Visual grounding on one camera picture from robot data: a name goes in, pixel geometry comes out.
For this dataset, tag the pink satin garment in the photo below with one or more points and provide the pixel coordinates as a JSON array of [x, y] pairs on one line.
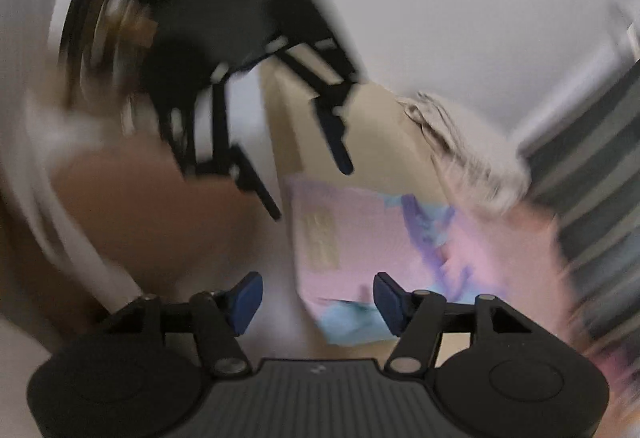
[[530, 268]]

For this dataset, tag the white fluffy blanket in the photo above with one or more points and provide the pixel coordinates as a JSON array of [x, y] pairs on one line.
[[475, 153]]

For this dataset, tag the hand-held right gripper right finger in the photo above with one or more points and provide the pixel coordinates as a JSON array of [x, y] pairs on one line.
[[391, 303]]

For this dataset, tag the pink blue purple-trimmed garment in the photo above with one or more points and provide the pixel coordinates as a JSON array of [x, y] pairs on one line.
[[370, 238]]

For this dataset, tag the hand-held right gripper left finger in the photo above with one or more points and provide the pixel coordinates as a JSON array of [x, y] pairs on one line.
[[246, 300]]

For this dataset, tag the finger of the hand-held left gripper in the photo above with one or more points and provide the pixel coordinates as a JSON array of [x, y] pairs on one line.
[[220, 128], [335, 133]]

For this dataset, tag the metal window bars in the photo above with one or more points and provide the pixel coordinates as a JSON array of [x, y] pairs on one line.
[[590, 178]]

